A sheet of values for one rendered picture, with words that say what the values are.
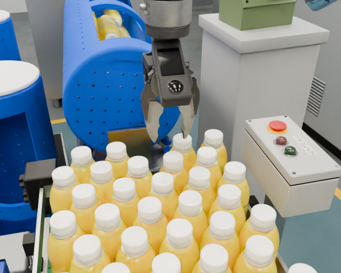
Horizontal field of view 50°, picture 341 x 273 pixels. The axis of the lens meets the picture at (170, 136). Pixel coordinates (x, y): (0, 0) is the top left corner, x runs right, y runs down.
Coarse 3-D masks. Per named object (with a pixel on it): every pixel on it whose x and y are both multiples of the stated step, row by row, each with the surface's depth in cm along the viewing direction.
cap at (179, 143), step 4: (176, 136) 76; (180, 136) 76; (188, 136) 76; (176, 140) 75; (180, 140) 75; (184, 140) 75; (188, 140) 75; (176, 144) 75; (180, 144) 74; (184, 144) 74; (188, 144) 75; (176, 148) 76; (180, 148) 75; (184, 148) 75; (188, 148) 76
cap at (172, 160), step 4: (168, 152) 71; (172, 152) 71; (176, 152) 71; (164, 156) 70; (168, 156) 70; (172, 156) 70; (176, 156) 70; (180, 156) 70; (164, 160) 70; (168, 160) 69; (172, 160) 69; (176, 160) 69; (180, 160) 69; (164, 164) 70; (168, 164) 69; (172, 164) 69; (176, 164) 69; (180, 164) 70; (168, 168) 70; (172, 168) 70; (176, 168) 70
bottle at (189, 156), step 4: (172, 148) 78; (192, 148) 78; (180, 152) 75; (184, 152) 75; (188, 152) 76; (192, 152) 77; (184, 156) 76; (188, 156) 76; (192, 156) 76; (184, 160) 76; (188, 160) 76; (192, 160) 76; (184, 164) 76; (188, 164) 76; (192, 164) 77; (188, 168) 76; (188, 172) 77
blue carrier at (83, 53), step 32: (96, 0) 116; (128, 0) 152; (64, 32) 116; (96, 32) 89; (64, 64) 93; (96, 64) 79; (128, 64) 81; (64, 96) 82; (96, 96) 83; (128, 96) 85; (96, 128) 88; (160, 128) 92
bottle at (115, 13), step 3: (105, 9) 155; (108, 9) 152; (111, 9) 151; (105, 12) 152; (108, 12) 148; (111, 12) 147; (114, 12) 146; (117, 12) 149; (111, 15) 145; (114, 15) 145; (117, 15) 145; (117, 18) 144; (120, 18) 146; (120, 21) 145
